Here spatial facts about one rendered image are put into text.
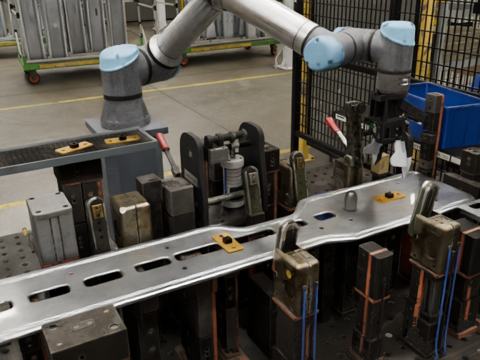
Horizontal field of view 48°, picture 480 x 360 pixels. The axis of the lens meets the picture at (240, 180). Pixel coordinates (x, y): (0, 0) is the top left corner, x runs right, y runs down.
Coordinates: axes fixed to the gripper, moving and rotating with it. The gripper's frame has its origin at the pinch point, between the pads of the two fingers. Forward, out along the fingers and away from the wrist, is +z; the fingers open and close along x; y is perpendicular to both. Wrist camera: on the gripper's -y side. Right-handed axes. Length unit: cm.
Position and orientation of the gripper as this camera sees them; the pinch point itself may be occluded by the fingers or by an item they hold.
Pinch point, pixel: (391, 168)
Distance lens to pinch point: 140.1
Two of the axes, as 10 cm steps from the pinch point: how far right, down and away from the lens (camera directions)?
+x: 4.8, 3.4, -8.1
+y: -8.8, 2.1, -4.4
